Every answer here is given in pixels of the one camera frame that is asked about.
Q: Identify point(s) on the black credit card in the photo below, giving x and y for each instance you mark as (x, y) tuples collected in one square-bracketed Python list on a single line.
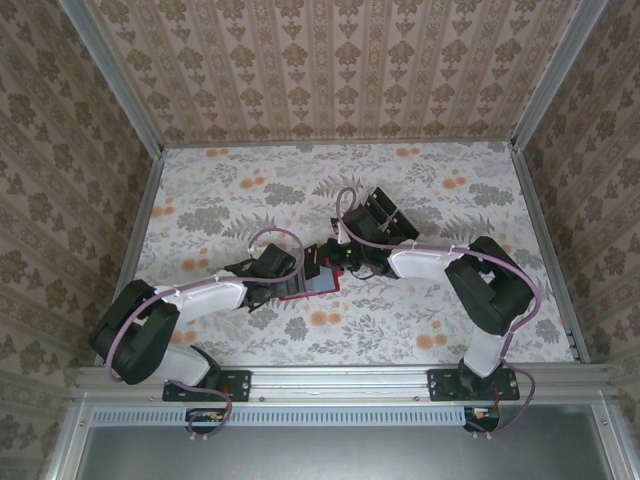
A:
[(401, 231), (315, 265), (377, 204), (408, 222), (385, 197)]

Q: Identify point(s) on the red leather card holder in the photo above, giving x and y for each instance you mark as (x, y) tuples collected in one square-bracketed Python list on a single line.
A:
[(320, 285)]

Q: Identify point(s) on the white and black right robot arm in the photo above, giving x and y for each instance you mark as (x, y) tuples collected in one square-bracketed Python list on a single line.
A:
[(495, 295)]

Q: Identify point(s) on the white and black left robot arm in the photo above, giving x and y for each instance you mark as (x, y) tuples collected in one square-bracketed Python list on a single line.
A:
[(135, 345)]

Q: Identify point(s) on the floral patterned table cover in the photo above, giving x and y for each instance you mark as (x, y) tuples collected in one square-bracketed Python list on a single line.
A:
[(225, 190)]

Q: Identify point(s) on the small yellow power connector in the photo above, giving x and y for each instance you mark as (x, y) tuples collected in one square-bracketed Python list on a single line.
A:
[(214, 415), (482, 413)]

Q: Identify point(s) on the grey metal sheet panel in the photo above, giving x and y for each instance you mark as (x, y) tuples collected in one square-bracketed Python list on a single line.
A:
[(340, 455)]

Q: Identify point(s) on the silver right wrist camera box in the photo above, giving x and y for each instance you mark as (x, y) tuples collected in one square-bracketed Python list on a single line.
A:
[(341, 231)]

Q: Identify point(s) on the thin aluminium back rail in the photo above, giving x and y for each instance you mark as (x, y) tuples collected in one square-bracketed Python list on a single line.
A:
[(340, 141)]

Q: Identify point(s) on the aluminium side rail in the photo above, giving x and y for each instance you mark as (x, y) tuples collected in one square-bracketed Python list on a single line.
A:
[(134, 250), (547, 250)]

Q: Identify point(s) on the aluminium corner post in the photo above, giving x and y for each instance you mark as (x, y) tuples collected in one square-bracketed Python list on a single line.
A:
[(554, 75), (120, 80)]

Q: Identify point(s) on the aluminium frame bar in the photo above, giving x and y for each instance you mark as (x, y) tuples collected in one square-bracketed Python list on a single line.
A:
[(70, 440), (612, 440)]

